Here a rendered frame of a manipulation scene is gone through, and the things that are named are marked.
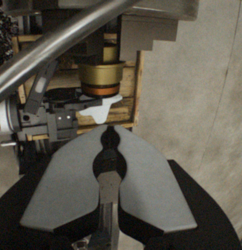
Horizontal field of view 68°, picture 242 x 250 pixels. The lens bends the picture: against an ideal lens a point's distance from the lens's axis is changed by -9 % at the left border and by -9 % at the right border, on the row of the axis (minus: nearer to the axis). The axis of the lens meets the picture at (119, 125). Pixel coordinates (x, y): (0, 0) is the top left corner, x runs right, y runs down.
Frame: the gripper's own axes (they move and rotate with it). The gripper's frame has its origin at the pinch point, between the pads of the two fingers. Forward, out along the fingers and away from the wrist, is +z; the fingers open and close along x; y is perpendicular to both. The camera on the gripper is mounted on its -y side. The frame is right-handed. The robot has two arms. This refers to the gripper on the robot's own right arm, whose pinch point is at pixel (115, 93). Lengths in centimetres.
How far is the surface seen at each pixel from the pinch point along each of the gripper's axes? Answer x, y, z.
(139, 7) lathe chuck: 15.7, -15.4, -3.6
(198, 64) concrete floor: -108, 17, 119
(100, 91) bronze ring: 3.5, -2.0, -4.2
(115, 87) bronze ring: 3.1, -2.4, -1.3
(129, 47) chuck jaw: 2.5, -9.5, 1.3
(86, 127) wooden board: -18.4, 17.9, -2.6
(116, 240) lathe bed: -22, 101, 13
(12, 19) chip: -49, -15, -25
